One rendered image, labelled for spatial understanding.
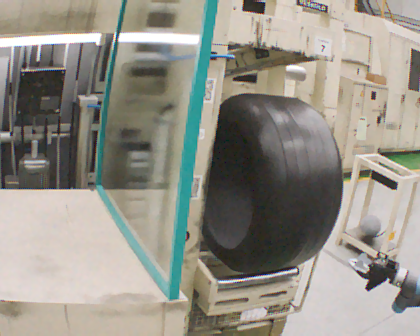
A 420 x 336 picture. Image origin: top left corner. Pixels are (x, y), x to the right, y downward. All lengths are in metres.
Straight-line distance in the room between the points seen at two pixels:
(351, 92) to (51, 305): 5.47
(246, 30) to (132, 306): 1.22
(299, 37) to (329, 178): 0.62
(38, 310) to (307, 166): 1.00
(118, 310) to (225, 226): 1.19
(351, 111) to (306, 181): 4.60
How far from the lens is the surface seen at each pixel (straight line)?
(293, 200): 1.56
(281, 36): 1.96
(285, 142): 1.57
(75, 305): 0.89
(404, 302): 1.86
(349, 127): 6.18
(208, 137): 1.60
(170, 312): 0.95
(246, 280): 1.79
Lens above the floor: 1.77
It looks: 17 degrees down
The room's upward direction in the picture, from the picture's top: 8 degrees clockwise
